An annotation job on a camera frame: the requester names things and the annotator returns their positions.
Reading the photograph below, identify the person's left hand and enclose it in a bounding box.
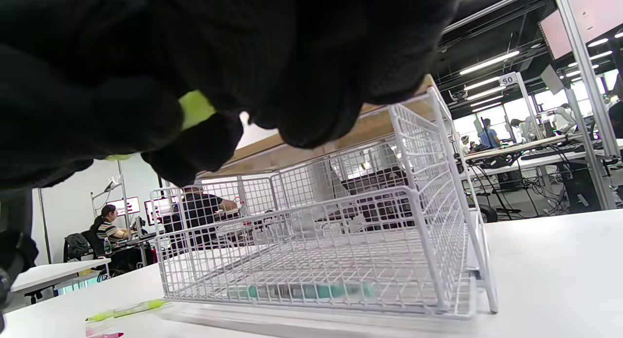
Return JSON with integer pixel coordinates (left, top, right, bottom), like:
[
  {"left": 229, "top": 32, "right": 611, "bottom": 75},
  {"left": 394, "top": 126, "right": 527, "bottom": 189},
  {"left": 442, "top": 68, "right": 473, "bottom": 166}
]
[{"left": 0, "top": 230, "right": 39, "bottom": 329}]

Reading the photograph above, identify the person's right hand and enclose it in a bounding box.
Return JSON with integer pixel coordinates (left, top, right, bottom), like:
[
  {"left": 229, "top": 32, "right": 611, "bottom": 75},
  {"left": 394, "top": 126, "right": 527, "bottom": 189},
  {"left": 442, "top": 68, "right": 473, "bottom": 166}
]
[{"left": 0, "top": 0, "right": 463, "bottom": 190}]

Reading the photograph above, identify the green double-ended highlighter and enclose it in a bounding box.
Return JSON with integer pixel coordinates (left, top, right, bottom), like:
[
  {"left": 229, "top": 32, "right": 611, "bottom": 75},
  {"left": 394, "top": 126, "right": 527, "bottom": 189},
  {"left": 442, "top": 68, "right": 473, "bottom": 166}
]
[
  {"left": 85, "top": 299, "right": 168, "bottom": 322},
  {"left": 105, "top": 89, "right": 218, "bottom": 162}
]

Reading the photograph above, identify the pink highlighter cap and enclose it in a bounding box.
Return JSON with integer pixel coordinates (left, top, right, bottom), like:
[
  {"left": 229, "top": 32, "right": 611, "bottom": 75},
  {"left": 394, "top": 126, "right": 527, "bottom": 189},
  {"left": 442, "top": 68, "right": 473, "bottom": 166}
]
[{"left": 86, "top": 320, "right": 117, "bottom": 335}]

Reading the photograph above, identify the teal double-ended highlighter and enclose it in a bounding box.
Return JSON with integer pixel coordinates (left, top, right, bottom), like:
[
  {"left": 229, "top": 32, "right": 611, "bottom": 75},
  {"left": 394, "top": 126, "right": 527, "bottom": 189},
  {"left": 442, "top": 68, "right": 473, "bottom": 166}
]
[{"left": 226, "top": 282, "right": 378, "bottom": 302}]

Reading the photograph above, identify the white background table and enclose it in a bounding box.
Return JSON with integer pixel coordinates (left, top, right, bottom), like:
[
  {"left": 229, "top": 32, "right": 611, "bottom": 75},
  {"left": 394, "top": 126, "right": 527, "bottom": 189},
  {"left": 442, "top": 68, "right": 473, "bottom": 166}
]
[{"left": 10, "top": 258, "right": 112, "bottom": 304}]

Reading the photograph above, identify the computer monitor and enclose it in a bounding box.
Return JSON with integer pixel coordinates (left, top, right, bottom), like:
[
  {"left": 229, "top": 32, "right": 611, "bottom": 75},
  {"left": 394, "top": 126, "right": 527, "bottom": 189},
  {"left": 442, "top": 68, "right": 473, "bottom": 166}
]
[{"left": 107, "top": 197, "right": 142, "bottom": 217}]

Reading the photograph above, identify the white background desk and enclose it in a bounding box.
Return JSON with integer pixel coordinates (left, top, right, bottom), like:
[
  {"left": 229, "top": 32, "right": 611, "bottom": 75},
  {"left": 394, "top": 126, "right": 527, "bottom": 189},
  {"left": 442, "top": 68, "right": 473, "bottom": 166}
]
[{"left": 462, "top": 134, "right": 623, "bottom": 183}]

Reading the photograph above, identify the wooden top wire rack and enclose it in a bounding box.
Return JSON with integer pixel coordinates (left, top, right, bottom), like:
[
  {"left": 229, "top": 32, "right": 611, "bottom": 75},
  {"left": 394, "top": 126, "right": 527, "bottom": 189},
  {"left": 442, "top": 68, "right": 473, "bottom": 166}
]
[{"left": 197, "top": 75, "right": 499, "bottom": 314}]

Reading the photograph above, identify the white numbered sign post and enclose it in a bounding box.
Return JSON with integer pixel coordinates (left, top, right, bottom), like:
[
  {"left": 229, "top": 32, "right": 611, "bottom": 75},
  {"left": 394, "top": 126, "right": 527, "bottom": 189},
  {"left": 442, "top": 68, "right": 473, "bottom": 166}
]
[{"left": 499, "top": 71, "right": 546, "bottom": 144}]

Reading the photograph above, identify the pale wall screen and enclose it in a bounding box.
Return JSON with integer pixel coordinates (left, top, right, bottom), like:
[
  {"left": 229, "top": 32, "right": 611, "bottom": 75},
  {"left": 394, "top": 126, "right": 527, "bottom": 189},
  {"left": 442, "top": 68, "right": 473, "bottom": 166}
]
[{"left": 538, "top": 0, "right": 623, "bottom": 60}]

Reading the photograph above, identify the aluminium profile post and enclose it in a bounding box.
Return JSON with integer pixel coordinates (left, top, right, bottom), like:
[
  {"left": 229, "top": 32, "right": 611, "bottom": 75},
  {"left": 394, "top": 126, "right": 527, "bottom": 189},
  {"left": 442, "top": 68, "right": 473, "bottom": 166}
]
[{"left": 552, "top": 0, "right": 621, "bottom": 212}]

